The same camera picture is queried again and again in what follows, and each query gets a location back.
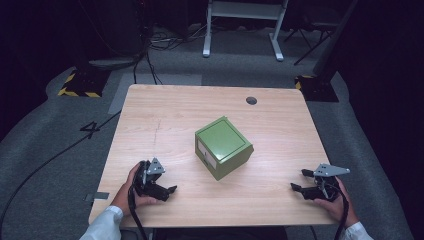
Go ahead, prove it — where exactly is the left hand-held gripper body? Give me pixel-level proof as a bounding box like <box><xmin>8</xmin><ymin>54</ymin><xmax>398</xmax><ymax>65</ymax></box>
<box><xmin>132</xmin><ymin>157</ymin><xmax>167</xmax><ymax>197</ymax></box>

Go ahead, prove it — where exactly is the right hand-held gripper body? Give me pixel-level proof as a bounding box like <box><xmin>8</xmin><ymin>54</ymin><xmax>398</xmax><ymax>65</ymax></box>
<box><xmin>312</xmin><ymin>162</ymin><xmax>351</xmax><ymax>202</ymax></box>

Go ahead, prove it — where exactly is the green small drawer cabinet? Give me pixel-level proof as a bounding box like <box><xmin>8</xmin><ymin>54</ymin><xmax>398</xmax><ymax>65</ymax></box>
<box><xmin>194</xmin><ymin>115</ymin><xmax>255</xmax><ymax>182</ymax></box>

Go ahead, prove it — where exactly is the person's left hand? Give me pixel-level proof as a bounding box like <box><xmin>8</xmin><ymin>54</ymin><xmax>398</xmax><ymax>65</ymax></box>
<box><xmin>111</xmin><ymin>162</ymin><xmax>162</xmax><ymax>216</ymax></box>

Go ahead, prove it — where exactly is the person's right hand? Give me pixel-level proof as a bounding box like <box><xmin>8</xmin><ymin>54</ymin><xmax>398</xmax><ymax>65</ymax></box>
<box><xmin>314</xmin><ymin>177</ymin><xmax>360</xmax><ymax>229</ymax></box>

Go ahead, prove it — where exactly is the grey floor tape strip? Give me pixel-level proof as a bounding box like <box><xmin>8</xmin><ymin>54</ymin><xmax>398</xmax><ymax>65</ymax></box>
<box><xmin>82</xmin><ymin>191</ymin><xmax>111</xmax><ymax>203</ymax></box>

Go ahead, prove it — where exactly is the white drawer front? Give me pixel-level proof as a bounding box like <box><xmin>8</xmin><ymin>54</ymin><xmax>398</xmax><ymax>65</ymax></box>
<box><xmin>196</xmin><ymin>139</ymin><xmax>218</xmax><ymax>170</ymax></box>

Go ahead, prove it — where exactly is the black folding stand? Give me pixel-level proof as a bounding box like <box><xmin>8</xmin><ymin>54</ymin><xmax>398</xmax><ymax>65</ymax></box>
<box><xmin>284</xmin><ymin>19</ymin><xmax>338</xmax><ymax>66</ymax></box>

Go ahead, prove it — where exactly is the dark equipment stand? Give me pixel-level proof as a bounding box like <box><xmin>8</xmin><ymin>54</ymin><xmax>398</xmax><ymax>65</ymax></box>
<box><xmin>78</xmin><ymin>0</ymin><xmax>153</xmax><ymax>72</ymax></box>

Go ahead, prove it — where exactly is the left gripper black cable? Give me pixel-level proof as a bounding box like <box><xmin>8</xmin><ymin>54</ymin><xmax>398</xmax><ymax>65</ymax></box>
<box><xmin>127</xmin><ymin>185</ymin><xmax>148</xmax><ymax>240</ymax></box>

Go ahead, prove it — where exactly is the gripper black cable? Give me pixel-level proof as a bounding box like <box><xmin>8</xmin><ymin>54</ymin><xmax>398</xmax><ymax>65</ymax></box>
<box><xmin>127</xmin><ymin>185</ymin><xmax>148</xmax><ymax>240</ymax></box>
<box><xmin>332</xmin><ymin>182</ymin><xmax>350</xmax><ymax>240</ymax></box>

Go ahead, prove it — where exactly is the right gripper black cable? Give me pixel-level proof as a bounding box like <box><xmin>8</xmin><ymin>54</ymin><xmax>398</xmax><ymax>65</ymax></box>
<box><xmin>332</xmin><ymin>182</ymin><xmax>350</xmax><ymax>240</ymax></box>

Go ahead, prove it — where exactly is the black yellow striped base plate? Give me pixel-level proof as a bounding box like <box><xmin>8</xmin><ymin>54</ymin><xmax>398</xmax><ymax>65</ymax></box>
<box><xmin>294</xmin><ymin>74</ymin><xmax>340</xmax><ymax>103</ymax></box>
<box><xmin>57</xmin><ymin>67</ymin><xmax>112</xmax><ymax>99</ymax></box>

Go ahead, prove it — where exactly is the long black floor cable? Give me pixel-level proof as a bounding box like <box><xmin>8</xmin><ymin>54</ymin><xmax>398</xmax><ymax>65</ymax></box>
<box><xmin>0</xmin><ymin>110</ymin><xmax>122</xmax><ymax>234</ymax></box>

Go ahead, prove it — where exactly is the black cable bundle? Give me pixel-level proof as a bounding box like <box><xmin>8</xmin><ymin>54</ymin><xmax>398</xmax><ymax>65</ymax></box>
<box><xmin>132</xmin><ymin>23</ymin><xmax>214</xmax><ymax>86</ymax></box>

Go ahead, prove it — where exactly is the dark slanted metal post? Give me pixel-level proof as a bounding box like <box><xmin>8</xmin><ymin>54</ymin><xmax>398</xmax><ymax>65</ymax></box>
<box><xmin>312</xmin><ymin>0</ymin><xmax>360</xmax><ymax>78</ymax></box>

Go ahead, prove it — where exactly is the white metal stand frame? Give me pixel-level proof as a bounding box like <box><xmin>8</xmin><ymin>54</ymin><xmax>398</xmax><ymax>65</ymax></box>
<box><xmin>202</xmin><ymin>0</ymin><xmax>290</xmax><ymax>62</ymax></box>

